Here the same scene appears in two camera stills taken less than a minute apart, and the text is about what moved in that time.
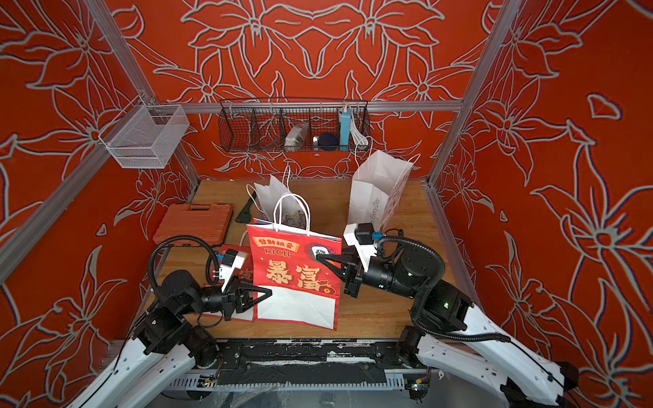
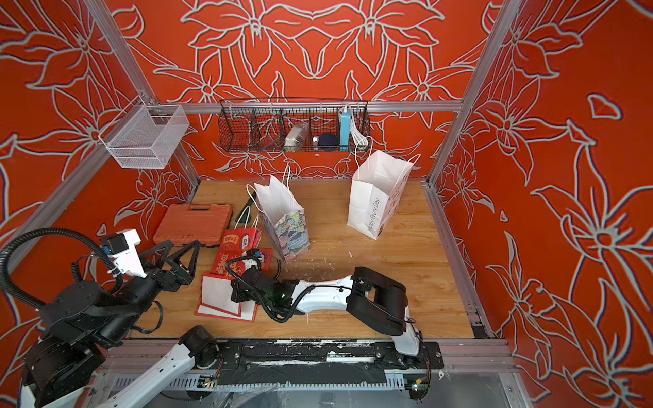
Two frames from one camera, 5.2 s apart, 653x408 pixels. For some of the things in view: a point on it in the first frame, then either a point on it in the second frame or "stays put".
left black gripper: x=228 y=304 -> x=173 y=280
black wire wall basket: x=295 y=125 stays put
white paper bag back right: x=377 y=183 stays put
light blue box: x=344 y=133 stays put
